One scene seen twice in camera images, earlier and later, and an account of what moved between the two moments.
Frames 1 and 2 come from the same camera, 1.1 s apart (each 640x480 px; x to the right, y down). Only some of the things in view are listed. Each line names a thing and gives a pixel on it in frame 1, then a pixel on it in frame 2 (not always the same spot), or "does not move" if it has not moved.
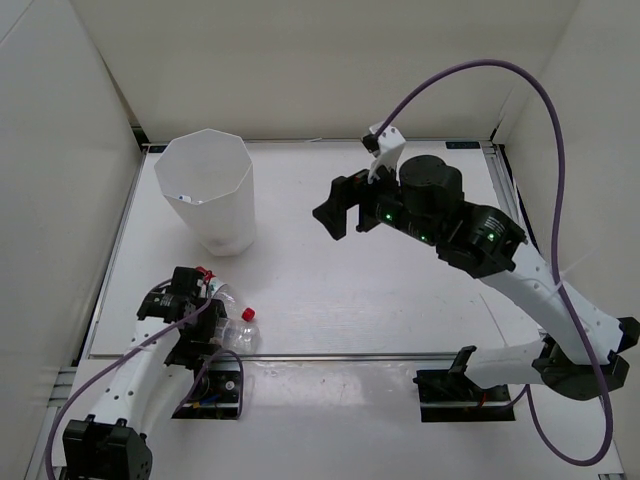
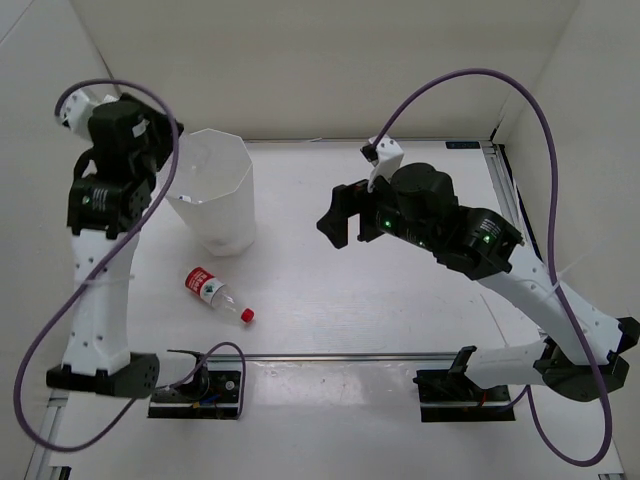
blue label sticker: x=463 y=145 does not move
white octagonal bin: x=208 y=176 does not move
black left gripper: x=200 y=342 to x=159 y=130
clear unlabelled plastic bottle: x=188 y=199 does not move
